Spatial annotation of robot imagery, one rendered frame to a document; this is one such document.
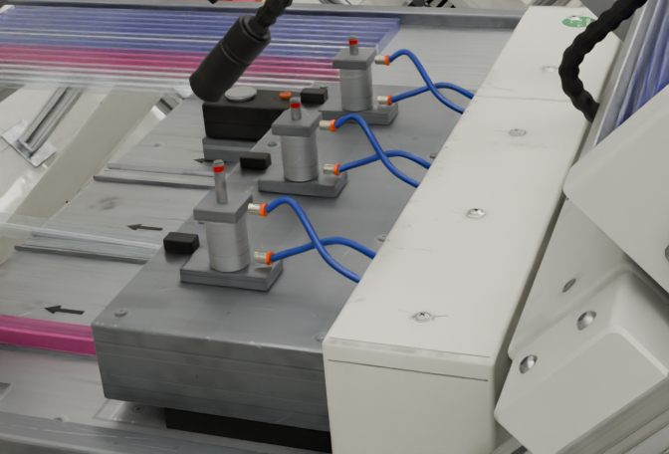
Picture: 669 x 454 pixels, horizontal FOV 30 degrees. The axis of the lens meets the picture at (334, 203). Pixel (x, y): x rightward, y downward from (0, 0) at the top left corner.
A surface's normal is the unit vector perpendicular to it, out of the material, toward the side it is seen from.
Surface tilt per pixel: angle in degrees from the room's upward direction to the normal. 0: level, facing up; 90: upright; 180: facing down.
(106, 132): 90
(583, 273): 90
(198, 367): 90
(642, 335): 0
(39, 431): 44
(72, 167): 90
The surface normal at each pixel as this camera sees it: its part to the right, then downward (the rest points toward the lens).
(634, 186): -0.33, 0.44
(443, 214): -0.07, -0.89
